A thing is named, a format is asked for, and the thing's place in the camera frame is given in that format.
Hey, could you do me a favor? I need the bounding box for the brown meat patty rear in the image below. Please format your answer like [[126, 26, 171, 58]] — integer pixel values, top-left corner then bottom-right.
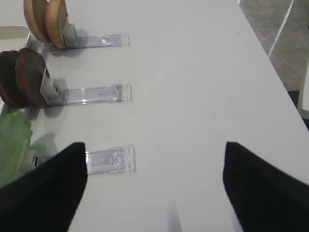
[[15, 48, 48, 108]]

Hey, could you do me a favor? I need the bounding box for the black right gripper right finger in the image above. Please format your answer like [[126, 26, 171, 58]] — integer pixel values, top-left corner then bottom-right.
[[223, 142, 309, 232]]

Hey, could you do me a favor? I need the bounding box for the green lettuce leaf in rack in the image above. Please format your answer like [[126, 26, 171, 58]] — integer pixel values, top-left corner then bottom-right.
[[0, 111, 32, 187]]

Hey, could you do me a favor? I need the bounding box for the clear bun rack strip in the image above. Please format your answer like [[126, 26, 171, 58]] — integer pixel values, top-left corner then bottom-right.
[[44, 23, 130, 51]]

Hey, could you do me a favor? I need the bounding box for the brown meat patty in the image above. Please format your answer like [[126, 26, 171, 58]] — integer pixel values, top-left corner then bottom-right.
[[15, 48, 48, 108], [0, 50, 29, 109]]

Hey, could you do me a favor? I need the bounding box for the brown meat patty front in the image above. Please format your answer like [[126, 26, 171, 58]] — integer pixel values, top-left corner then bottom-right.
[[0, 50, 29, 109]]

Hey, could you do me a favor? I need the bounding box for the sesame bun slice front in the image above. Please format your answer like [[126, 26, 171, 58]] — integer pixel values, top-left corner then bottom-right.
[[23, 0, 51, 43]]

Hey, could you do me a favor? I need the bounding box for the clear lettuce rack strip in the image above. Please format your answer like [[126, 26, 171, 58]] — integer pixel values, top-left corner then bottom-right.
[[21, 144, 137, 176]]

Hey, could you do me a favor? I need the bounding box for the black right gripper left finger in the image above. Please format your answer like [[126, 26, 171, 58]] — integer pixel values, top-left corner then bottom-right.
[[0, 143, 87, 232]]

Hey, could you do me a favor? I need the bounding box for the bun slice rear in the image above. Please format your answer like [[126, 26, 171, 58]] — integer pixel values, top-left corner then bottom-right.
[[45, 0, 68, 49]]

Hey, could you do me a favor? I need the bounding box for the clear patty rack strip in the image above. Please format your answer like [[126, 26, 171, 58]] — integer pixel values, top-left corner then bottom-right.
[[41, 78, 132, 107]]

